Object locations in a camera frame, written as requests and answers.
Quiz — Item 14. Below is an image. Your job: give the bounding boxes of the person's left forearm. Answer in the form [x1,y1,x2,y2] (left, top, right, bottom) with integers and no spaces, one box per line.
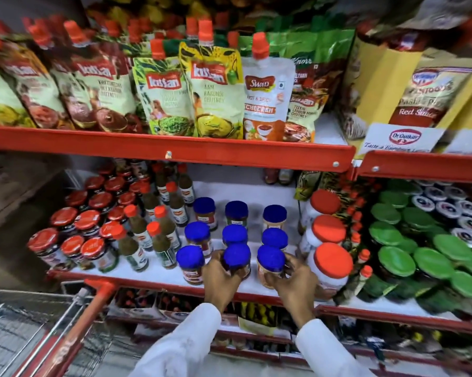
[127,303,223,377]

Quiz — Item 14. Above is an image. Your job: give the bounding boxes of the group of blue lid jars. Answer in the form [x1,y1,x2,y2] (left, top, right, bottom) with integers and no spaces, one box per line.
[184,196,290,285]

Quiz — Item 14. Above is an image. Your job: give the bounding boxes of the group of white printed lid jars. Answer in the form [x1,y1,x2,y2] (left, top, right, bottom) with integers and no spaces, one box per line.
[410,179,472,250]

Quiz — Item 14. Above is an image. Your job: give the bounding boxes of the group of green lid jars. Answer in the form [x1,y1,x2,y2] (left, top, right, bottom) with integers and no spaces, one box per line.
[363,178,472,317]

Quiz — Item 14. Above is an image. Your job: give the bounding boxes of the person's right hand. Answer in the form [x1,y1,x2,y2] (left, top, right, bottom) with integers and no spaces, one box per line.
[264,253,320,330]

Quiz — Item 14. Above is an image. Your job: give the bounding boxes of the group of red lid jars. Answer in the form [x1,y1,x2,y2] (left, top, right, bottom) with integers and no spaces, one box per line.
[26,162,150,273]

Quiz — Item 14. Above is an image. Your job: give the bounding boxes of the red metal shelf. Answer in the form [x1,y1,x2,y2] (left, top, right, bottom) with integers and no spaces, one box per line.
[0,0,472,377]

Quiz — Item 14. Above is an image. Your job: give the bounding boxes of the row of sauce bottles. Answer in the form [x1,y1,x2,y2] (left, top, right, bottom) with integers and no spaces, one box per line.
[122,162,197,252]

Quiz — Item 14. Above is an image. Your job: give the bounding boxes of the person's left hand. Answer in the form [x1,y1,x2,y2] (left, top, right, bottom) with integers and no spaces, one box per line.
[201,249,244,315]

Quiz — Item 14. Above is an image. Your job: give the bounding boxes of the group of green soup packets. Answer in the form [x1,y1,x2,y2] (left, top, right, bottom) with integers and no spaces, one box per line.
[240,27,356,144]

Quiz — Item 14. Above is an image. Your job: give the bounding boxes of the metal shopping cart red handle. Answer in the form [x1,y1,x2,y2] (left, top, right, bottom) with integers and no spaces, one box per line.
[0,278,142,377]

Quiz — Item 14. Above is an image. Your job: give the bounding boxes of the tall dark pickle jar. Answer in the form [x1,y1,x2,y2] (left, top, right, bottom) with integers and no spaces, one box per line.
[114,159,133,181]
[130,160,150,181]

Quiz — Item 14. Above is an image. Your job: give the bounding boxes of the yellow cardboard display carton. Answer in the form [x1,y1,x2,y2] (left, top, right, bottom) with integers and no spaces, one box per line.
[340,31,472,156]

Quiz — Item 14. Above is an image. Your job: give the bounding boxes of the large white jar orange lid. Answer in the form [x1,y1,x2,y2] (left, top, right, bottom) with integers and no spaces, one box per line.
[307,242,354,301]
[298,214,347,258]
[298,188,342,234]

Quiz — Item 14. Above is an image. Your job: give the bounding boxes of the green patterned packets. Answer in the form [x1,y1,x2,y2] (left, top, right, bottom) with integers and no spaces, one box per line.
[295,170,341,201]

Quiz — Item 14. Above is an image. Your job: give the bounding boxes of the blue-lidded jar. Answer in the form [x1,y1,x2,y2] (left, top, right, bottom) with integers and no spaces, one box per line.
[256,245,287,289]
[222,243,252,280]

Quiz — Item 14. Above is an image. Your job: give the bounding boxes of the row of spouted chutney pouches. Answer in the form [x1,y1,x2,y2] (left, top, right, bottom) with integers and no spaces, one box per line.
[0,15,331,144]

